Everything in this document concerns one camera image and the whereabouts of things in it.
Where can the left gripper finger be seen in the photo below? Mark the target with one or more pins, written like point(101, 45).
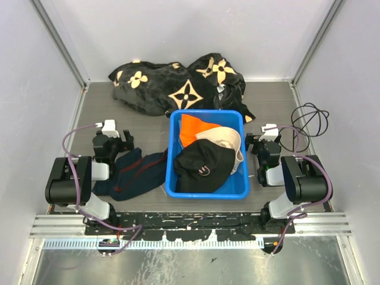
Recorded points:
point(128, 144)
point(120, 135)

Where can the black flower-pattern blanket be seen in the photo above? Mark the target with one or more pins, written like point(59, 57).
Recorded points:
point(210, 82)

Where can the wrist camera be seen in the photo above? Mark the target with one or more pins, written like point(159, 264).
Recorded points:
point(269, 132)
point(108, 127)

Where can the orange hat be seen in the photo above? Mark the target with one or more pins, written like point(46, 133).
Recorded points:
point(190, 126)

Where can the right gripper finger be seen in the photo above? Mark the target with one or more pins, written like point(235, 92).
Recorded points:
point(254, 149)
point(250, 138)

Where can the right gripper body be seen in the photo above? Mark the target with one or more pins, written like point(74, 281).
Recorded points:
point(263, 161)

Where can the beige bucket hat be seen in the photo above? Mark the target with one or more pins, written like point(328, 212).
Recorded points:
point(225, 137)

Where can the blue plastic bin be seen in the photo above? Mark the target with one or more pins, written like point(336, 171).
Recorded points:
point(237, 186)

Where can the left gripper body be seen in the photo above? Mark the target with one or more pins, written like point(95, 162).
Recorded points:
point(99, 132)

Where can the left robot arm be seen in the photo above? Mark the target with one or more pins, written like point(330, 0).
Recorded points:
point(70, 181)

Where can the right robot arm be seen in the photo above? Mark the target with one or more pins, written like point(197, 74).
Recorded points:
point(304, 180)

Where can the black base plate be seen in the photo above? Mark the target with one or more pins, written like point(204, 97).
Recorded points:
point(190, 227)

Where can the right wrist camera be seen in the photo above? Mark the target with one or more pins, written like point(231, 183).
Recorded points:
point(269, 132)

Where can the black bucket hat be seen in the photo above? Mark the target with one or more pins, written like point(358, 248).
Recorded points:
point(203, 167)

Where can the aluminium front rail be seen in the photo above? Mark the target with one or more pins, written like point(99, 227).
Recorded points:
point(315, 224)

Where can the black wire hat stand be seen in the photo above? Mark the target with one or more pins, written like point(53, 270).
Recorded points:
point(310, 122)

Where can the navy cloth with red stripe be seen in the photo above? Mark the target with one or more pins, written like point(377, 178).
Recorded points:
point(134, 175)

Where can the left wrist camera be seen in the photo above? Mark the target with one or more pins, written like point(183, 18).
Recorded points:
point(108, 127)

